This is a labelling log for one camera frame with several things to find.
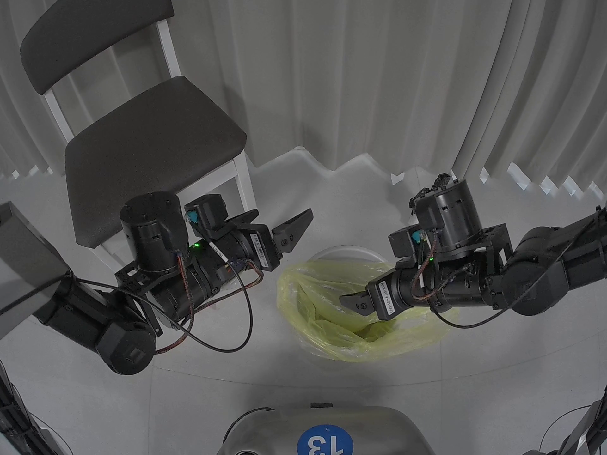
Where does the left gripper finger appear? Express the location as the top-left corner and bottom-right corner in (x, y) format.
(271, 208), (314, 255)
(222, 209), (260, 230)

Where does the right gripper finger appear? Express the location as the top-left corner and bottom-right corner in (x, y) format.
(340, 290), (380, 319)

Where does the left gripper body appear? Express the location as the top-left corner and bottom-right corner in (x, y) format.
(192, 223), (284, 302)

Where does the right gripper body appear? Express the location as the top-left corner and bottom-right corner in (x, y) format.
(366, 266), (451, 322)

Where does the yellow plastic bag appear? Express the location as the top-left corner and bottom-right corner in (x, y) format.
(276, 260), (462, 363)

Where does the black plastic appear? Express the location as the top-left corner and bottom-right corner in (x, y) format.
(409, 173), (453, 207)

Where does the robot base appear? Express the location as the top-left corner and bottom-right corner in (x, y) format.
(223, 401), (432, 455)

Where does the white trash bin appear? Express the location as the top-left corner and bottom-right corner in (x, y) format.
(300, 245), (394, 361)

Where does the dark grey white-framed chair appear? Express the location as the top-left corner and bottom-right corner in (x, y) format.
(20, 0), (259, 274)

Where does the white curtain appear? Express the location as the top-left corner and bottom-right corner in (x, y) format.
(0, 0), (607, 198)

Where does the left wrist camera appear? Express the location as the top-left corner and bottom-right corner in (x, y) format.
(184, 194), (229, 237)

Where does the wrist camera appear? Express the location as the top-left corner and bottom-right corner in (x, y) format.
(389, 226), (425, 260)
(184, 194), (229, 237)

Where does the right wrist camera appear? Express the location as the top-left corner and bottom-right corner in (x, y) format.
(389, 226), (425, 260)

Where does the black cable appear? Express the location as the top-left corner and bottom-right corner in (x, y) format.
(71, 254), (254, 352)
(545, 407), (593, 449)
(429, 228), (591, 329)

